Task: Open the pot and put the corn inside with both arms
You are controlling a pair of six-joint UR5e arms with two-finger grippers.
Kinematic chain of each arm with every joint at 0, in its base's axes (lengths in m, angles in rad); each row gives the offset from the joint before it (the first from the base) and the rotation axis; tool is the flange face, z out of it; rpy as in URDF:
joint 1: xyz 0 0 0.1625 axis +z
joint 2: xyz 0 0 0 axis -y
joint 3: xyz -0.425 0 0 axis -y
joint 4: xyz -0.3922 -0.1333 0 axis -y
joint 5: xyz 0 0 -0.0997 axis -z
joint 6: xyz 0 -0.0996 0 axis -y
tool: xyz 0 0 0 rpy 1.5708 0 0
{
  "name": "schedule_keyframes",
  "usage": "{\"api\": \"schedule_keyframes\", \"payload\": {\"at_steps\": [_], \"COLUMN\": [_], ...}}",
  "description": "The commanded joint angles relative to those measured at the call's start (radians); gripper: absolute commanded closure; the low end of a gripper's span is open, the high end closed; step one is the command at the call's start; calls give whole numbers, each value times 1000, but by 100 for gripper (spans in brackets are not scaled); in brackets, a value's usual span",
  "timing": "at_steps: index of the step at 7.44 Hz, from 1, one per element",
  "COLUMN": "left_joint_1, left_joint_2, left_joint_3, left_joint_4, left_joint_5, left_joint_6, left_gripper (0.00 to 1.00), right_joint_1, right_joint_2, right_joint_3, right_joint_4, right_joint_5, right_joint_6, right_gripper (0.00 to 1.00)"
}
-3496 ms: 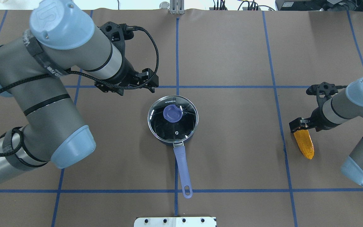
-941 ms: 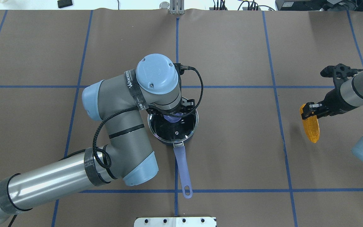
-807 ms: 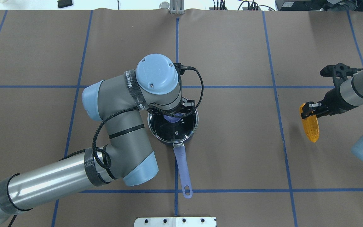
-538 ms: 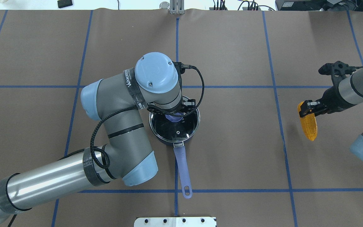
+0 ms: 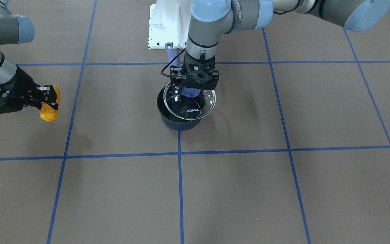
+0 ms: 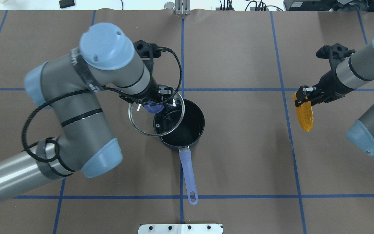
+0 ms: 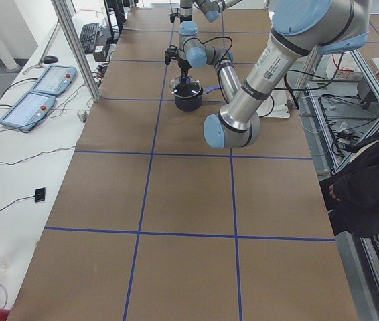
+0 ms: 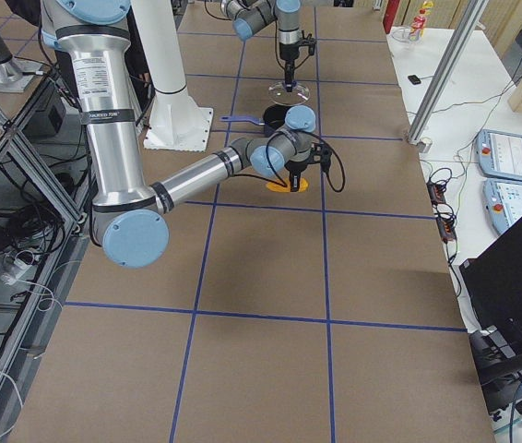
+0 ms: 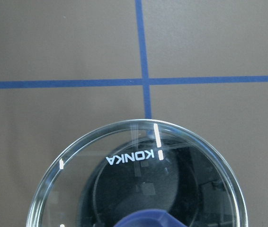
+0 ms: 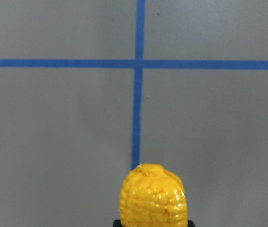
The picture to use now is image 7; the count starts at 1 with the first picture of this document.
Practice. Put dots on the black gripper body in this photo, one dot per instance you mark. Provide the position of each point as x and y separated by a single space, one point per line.
185 66

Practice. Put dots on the glass pot lid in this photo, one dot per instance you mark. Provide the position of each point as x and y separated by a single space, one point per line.
187 90

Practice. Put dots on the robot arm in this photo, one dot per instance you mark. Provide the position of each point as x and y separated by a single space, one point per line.
210 9
298 28

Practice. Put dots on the dark blue saucepan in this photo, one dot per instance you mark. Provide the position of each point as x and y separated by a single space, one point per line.
189 104

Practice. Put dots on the black keyboard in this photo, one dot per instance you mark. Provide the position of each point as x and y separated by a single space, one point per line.
88 37

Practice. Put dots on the upper blue teach pendant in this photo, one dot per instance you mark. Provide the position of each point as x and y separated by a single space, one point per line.
55 80

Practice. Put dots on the blue teach pendant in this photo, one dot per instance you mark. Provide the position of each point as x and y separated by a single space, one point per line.
28 111
55 80

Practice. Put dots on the black computer mouse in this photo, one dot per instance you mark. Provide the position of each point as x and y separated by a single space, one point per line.
50 59

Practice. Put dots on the lower blue teach pendant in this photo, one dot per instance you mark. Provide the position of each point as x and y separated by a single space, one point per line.
28 111

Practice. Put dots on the small black flat device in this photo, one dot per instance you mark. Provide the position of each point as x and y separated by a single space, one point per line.
40 195

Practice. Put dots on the person in black clothes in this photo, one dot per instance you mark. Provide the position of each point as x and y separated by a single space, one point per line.
352 194

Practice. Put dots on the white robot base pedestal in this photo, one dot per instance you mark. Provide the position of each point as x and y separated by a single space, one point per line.
275 107

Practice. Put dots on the aluminium frame post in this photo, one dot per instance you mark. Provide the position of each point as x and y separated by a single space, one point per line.
65 19

